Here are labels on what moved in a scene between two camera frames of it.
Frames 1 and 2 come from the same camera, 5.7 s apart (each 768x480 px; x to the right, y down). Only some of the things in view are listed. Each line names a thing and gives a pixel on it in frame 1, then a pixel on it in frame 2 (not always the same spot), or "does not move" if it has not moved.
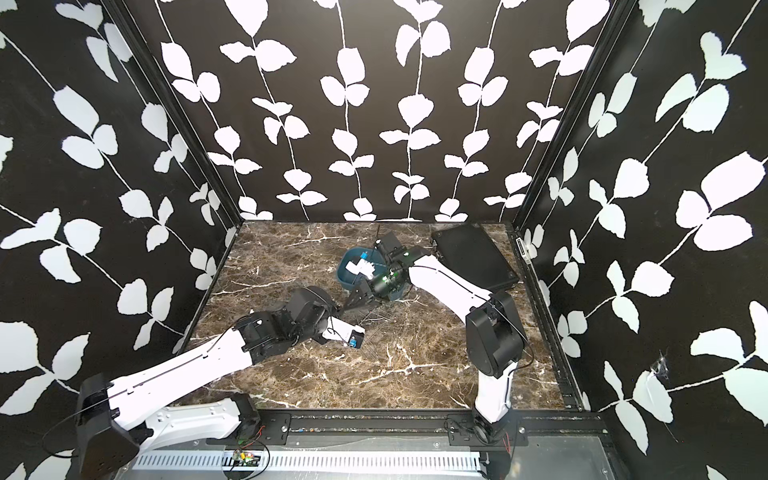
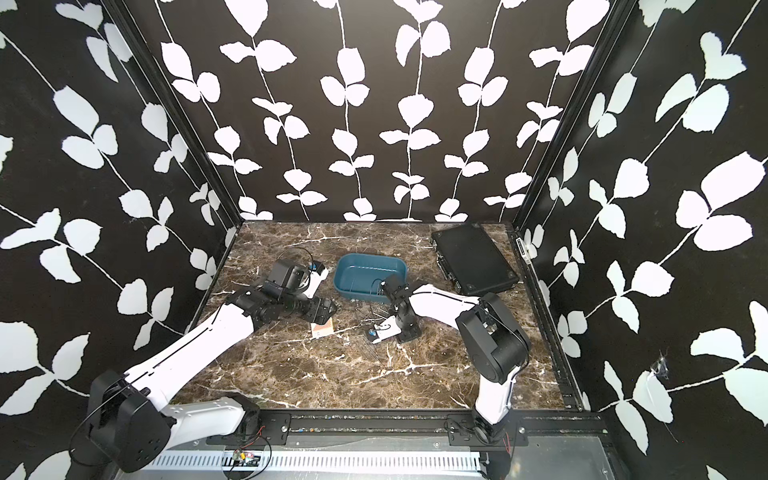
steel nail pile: [397, 334] to [380, 312]
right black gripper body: [379, 288] to [408, 328]
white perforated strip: [305, 461] does not move
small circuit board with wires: [243, 458] does not move
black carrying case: [471, 251] does not move
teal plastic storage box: [346, 278] does not move
